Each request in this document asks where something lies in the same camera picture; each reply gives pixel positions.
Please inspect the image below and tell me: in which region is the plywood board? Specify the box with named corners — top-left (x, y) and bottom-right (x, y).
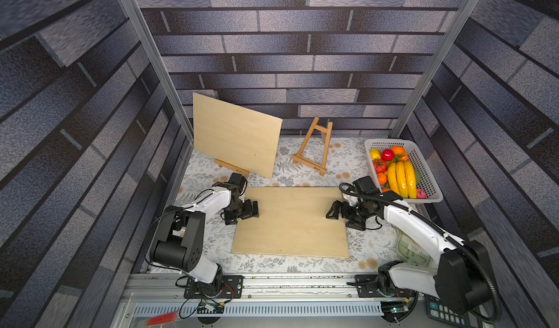
top-left (193, 93), bottom-right (282, 179)
top-left (231, 187), bottom-right (349, 258)

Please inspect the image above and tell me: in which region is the small wooden easel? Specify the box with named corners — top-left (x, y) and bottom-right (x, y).
top-left (214, 159), bottom-right (250, 178)
top-left (291, 117), bottom-right (333, 177)

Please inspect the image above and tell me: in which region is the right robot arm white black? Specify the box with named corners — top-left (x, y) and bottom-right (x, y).
top-left (326, 176), bottom-right (502, 324)

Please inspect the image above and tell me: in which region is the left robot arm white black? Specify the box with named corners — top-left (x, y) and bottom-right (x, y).
top-left (146, 173), bottom-right (259, 297)

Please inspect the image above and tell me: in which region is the small orange toy fruit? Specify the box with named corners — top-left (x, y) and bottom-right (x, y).
top-left (377, 173), bottom-right (388, 186)

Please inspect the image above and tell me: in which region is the yellow toy banana bunch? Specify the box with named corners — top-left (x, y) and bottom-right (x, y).
top-left (387, 161), bottom-right (418, 199)

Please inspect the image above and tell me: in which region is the green plastic container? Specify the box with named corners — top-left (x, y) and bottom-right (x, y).
top-left (396, 233), bottom-right (435, 268)

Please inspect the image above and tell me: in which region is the yellow toy lemon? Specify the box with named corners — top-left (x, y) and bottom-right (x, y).
top-left (370, 149), bottom-right (381, 161)

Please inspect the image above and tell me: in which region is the red toy apple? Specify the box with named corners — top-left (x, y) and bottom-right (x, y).
top-left (381, 149), bottom-right (395, 162)

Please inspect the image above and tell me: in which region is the white plastic basket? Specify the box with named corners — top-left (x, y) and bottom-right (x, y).
top-left (364, 139), bottom-right (443, 204)

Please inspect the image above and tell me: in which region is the orange toy fruit top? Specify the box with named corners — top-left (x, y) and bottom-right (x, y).
top-left (391, 146), bottom-right (408, 161)

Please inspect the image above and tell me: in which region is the black calculator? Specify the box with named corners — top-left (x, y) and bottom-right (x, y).
top-left (424, 295), bottom-right (483, 328)

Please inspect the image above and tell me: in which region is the red object bottom left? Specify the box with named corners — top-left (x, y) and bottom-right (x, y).
top-left (145, 311), bottom-right (179, 327)

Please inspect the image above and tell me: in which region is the aluminium rail base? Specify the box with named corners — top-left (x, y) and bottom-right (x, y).
top-left (110, 273), bottom-right (453, 327)

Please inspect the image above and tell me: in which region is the black corrugated cable right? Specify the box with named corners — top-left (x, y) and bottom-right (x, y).
top-left (338, 181), bottom-right (502, 322)

